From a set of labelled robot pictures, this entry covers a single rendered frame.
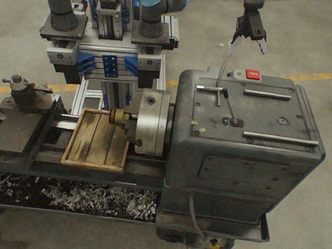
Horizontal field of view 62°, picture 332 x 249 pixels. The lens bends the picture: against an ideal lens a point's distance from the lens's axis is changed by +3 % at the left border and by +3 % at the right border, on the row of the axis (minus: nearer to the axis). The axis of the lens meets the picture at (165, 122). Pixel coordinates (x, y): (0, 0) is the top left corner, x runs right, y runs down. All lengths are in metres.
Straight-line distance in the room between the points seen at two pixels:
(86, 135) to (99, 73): 0.53
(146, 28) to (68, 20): 0.43
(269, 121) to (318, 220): 1.55
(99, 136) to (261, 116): 0.83
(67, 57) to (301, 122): 1.23
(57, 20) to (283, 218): 2.13
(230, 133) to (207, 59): 2.52
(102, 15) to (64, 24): 0.22
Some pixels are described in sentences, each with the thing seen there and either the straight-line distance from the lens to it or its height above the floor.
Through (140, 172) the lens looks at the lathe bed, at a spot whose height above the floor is 0.87.
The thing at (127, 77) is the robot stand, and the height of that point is 0.85.
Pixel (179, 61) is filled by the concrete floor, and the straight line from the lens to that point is 3.41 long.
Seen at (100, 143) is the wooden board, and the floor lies 0.88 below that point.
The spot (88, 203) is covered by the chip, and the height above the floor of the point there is 0.58.
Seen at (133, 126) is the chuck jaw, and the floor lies 1.11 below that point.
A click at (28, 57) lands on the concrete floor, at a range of 3.57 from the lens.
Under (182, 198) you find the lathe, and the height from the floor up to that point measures 0.73.
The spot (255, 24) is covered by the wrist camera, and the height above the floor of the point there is 1.56.
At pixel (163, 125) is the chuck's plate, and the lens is 1.12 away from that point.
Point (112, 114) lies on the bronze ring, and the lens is 1.27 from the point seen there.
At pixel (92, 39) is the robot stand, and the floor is 1.07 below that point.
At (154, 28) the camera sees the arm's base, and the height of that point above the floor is 1.22.
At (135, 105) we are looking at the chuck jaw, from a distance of 1.26.
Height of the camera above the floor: 2.07
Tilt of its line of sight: 50 degrees down
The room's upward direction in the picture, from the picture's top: 8 degrees clockwise
